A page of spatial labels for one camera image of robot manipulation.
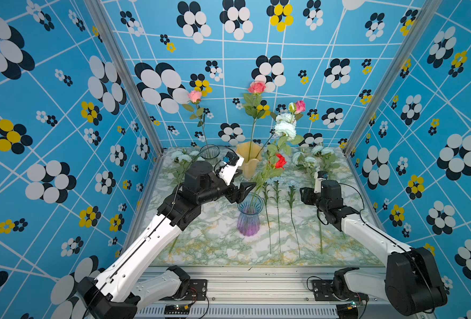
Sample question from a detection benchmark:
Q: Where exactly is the blue carnation stem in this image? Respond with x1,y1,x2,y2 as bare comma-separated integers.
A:
287,185,301,257
263,182,272,254
272,180,282,253

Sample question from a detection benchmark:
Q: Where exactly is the purple tinted glass vase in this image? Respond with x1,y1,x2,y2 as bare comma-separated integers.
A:
237,193,264,237

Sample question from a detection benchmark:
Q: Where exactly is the yellow beige vase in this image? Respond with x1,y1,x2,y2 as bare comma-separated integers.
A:
236,142,262,179

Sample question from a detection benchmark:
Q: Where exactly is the clear ribbed glass vase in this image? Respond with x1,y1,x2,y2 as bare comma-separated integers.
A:
199,144,220,166

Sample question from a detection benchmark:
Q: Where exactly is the light blue peony bouquet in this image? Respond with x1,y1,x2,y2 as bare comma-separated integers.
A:
251,101,305,212

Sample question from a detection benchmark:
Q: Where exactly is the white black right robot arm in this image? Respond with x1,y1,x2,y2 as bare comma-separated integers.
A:
300,179,448,316

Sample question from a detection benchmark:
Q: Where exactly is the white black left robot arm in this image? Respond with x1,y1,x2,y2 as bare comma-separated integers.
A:
77,153,255,318

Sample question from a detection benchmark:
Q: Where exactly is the small red rose stem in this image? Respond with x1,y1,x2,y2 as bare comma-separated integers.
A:
274,154,287,170

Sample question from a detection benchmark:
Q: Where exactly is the small pink rose stem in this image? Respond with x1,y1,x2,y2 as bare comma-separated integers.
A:
271,100,306,145

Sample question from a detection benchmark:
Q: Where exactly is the green circuit board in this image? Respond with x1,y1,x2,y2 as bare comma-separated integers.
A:
164,304,192,316

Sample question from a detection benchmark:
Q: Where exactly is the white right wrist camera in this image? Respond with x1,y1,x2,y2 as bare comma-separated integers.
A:
314,170,329,194

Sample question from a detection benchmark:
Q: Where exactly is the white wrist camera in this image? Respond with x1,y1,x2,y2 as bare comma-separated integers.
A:
314,170,329,194
215,150,244,186

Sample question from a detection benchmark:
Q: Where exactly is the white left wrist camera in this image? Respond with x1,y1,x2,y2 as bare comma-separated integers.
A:
215,150,244,186

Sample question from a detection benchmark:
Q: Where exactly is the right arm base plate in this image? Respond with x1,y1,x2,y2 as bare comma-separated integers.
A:
308,278,369,303

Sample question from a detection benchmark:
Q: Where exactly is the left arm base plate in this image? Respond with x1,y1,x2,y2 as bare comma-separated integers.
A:
162,279,208,302

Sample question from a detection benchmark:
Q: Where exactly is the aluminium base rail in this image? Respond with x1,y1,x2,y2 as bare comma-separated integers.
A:
87,265,438,319

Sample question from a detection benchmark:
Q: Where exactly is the aluminium frame post right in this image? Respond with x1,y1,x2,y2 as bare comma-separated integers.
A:
343,0,443,158

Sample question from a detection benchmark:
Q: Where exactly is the aluminium frame post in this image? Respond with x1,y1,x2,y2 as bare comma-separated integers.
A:
343,0,443,158
85,0,164,158

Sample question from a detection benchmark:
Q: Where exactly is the aluminium frame post left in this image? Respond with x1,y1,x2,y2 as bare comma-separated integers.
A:
85,0,164,158

